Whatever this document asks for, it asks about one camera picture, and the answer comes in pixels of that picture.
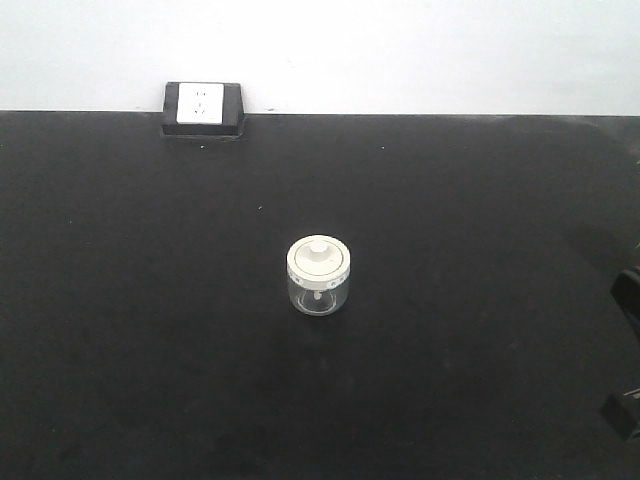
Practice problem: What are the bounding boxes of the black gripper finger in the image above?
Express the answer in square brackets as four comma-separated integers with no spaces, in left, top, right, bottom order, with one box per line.
[600,388,639,441]
[611,267,640,325]

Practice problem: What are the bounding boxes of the glass jar with white lid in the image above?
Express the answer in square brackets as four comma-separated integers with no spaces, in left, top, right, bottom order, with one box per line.
[286,235,351,317]

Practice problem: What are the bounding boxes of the white socket on black box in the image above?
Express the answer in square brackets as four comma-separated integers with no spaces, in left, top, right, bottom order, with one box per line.
[161,82,245,138]

